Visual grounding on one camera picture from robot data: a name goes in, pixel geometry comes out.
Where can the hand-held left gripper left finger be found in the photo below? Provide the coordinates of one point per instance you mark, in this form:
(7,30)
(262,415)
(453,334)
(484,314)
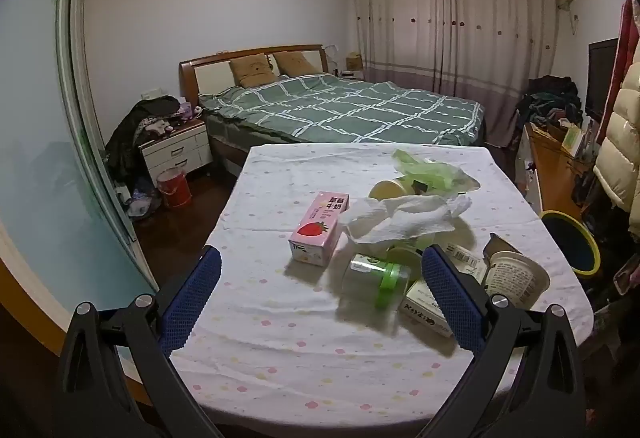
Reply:
(192,298)

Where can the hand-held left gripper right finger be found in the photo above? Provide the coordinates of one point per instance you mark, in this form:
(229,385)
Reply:
(450,298)

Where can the white carton box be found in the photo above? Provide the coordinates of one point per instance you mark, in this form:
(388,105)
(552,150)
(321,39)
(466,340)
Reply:
(422,310)

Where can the white yogurt cup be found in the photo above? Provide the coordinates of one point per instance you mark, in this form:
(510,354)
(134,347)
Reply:
(515,278)

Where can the clear jar with green lid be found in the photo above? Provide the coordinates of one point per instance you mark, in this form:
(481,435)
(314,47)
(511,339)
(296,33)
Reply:
(365,275)

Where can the white paper towel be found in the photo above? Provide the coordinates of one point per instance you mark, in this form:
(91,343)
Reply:
(400,218)

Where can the green plastic bag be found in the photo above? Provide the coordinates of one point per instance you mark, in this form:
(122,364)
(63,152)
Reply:
(430,172)

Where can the blue bin with yellow rim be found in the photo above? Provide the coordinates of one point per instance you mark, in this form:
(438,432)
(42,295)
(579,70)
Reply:
(570,243)

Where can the pink strawberry milk carton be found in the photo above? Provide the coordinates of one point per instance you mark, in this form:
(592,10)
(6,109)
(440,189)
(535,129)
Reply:
(315,230)

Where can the white floral tablecloth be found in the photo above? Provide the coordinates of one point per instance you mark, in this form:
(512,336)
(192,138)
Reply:
(280,358)

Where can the pile of bags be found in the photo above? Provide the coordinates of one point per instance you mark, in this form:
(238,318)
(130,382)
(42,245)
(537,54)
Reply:
(140,205)

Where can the red bucket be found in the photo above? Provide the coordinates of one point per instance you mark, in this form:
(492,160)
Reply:
(175,193)

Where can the white nightstand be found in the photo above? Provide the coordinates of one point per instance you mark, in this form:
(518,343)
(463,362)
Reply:
(175,152)

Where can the wooden desk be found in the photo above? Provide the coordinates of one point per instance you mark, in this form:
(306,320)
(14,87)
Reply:
(555,157)

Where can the dark clothes pile on nightstand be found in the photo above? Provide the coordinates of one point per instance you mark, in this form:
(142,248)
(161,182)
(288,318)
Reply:
(145,110)

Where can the green book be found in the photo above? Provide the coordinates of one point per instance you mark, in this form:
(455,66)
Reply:
(572,138)

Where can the green plaid duvet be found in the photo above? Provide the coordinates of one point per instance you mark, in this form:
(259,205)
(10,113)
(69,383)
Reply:
(350,112)

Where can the glass sliding wardrobe door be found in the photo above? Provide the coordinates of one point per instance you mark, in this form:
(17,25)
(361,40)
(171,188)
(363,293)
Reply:
(40,142)

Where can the cream puffer jacket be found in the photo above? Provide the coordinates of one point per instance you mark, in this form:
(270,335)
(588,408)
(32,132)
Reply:
(620,152)

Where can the pile of dark clothes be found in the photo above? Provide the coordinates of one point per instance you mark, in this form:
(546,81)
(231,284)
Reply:
(550,97)

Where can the wooden bed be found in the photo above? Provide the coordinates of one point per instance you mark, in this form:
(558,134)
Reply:
(212,67)

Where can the brown pillow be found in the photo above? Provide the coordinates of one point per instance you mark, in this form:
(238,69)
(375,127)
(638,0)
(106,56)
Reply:
(295,63)
(252,70)

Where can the small cardboard box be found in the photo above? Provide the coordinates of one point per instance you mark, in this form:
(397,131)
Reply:
(354,62)

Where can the beige and pink curtain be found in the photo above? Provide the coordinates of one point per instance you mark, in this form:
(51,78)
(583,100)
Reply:
(450,42)

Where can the black television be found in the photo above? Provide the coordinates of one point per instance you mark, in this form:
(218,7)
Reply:
(600,77)

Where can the red hanging garment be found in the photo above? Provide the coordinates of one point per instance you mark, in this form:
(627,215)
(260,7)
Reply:
(631,32)

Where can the white wall socket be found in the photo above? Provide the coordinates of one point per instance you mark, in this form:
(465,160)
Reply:
(151,93)

